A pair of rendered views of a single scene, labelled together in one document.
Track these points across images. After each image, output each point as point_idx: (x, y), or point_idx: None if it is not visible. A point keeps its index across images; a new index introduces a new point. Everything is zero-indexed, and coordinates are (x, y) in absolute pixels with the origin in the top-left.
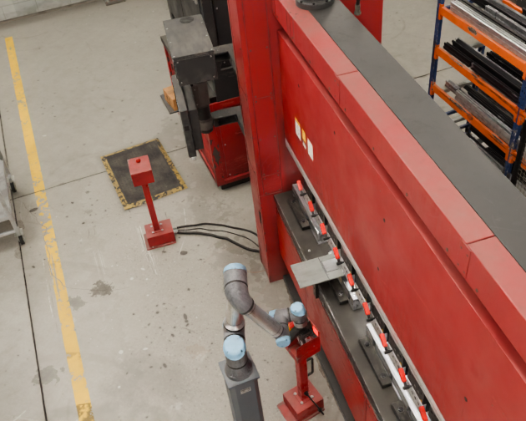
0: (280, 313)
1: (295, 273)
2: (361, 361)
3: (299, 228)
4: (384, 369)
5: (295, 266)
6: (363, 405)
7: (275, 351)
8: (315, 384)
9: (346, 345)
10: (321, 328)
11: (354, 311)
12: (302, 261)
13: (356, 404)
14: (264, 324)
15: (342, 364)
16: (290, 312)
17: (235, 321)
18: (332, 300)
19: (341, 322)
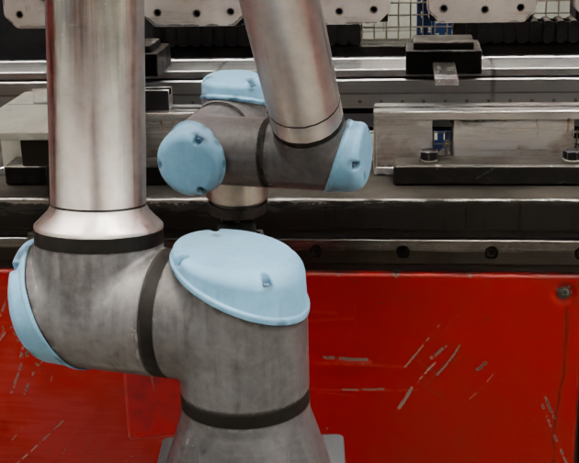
0: (214, 116)
1: (15, 131)
2: (477, 191)
3: None
4: (547, 156)
5: None
6: (558, 355)
7: None
8: None
9: (383, 208)
10: (119, 432)
11: None
12: None
13: (493, 437)
14: (323, 16)
15: (347, 377)
16: (233, 105)
17: (141, 160)
18: (171, 190)
19: (282, 192)
